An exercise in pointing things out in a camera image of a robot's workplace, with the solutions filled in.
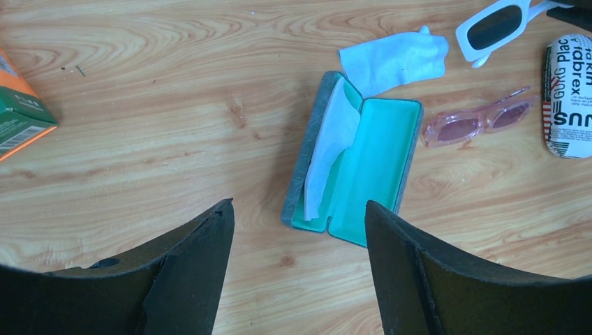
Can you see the light blue cleaning cloth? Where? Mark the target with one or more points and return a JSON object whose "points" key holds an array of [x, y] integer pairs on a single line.
{"points": [[337, 133]]}

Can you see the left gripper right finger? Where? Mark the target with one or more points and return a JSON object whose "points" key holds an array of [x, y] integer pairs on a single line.
{"points": [[425, 285]]}

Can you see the orange green carton box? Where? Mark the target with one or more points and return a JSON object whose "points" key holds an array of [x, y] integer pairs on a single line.
{"points": [[24, 116]]}

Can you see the newspaper print pouch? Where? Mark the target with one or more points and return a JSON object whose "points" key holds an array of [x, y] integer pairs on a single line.
{"points": [[566, 96]]}

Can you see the pink transparent sunglasses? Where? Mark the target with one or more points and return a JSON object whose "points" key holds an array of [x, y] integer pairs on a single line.
{"points": [[461, 126]]}

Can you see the grey glasses case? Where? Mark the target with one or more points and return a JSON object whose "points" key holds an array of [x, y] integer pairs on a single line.
{"points": [[375, 167]]}

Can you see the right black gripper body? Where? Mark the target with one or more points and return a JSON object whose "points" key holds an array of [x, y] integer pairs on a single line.
{"points": [[574, 12]]}

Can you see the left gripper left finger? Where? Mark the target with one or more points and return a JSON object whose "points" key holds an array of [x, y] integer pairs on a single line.
{"points": [[169, 285]]}

